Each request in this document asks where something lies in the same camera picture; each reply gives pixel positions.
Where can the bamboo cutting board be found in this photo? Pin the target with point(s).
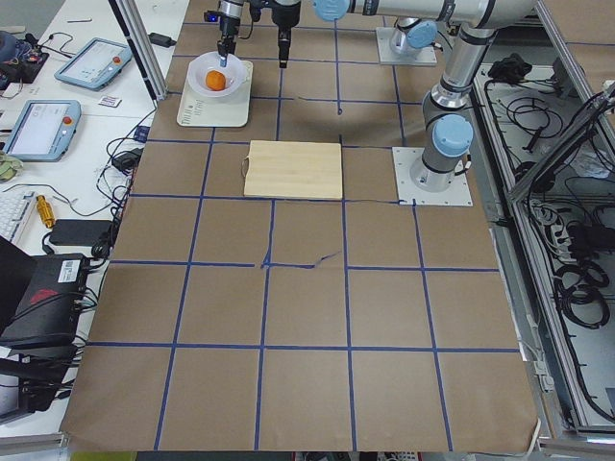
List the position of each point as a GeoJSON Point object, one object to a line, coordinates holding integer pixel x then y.
{"type": "Point", "coordinates": [294, 170]}

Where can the cream bear tray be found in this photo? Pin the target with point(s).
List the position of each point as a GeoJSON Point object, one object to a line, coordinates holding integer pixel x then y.
{"type": "Point", "coordinates": [223, 112]}

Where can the orange fruit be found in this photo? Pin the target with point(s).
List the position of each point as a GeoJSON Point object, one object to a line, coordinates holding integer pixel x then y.
{"type": "Point", "coordinates": [215, 80]}

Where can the black power adapter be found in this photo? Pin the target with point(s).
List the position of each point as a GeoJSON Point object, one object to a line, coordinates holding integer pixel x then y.
{"type": "Point", "coordinates": [79, 232]}

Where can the far teach pendant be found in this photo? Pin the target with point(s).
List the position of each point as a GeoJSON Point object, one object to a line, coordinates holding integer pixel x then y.
{"type": "Point", "coordinates": [99, 62]}

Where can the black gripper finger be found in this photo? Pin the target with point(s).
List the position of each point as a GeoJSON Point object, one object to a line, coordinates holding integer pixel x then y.
{"type": "Point", "coordinates": [284, 44]}

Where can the teach pendant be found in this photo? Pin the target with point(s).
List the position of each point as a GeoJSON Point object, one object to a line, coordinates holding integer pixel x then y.
{"type": "Point", "coordinates": [44, 130]}
{"type": "Point", "coordinates": [99, 62]}

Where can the white keyboard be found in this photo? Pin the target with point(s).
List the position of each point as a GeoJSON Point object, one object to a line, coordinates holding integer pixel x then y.
{"type": "Point", "coordinates": [16, 209]}

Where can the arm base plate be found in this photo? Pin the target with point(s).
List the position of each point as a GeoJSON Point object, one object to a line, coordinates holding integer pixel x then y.
{"type": "Point", "coordinates": [419, 186]}
{"type": "Point", "coordinates": [411, 48]}

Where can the black red computer box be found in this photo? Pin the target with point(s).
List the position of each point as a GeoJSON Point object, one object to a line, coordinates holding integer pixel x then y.
{"type": "Point", "coordinates": [39, 297]}

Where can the near teach pendant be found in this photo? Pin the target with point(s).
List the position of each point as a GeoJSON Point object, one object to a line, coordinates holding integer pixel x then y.
{"type": "Point", "coordinates": [44, 130]}

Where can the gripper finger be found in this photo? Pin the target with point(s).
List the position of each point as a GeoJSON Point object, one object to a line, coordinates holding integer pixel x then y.
{"type": "Point", "coordinates": [225, 48]}

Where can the aluminium frame post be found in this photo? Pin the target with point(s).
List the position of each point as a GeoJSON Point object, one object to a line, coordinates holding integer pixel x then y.
{"type": "Point", "coordinates": [132, 27]}

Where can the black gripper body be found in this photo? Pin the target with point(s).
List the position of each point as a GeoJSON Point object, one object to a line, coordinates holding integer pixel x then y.
{"type": "Point", "coordinates": [282, 24]}
{"type": "Point", "coordinates": [227, 26]}

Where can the white round plate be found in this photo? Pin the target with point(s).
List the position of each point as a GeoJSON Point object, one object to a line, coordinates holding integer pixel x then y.
{"type": "Point", "coordinates": [236, 74]}

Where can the gold cylinder tool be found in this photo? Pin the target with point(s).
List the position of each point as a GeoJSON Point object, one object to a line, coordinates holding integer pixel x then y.
{"type": "Point", "coordinates": [45, 212]}

